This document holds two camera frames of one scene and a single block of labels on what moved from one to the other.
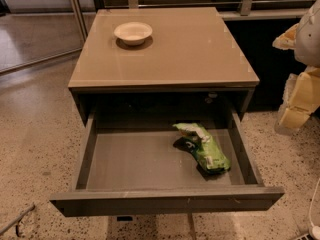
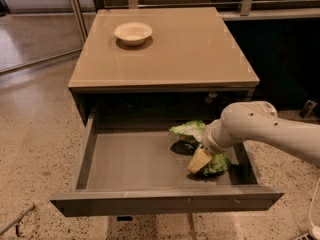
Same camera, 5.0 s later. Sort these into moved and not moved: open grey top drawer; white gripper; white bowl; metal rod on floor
Moved: white gripper
Not moved: open grey top drawer; white bowl; metal rod on floor
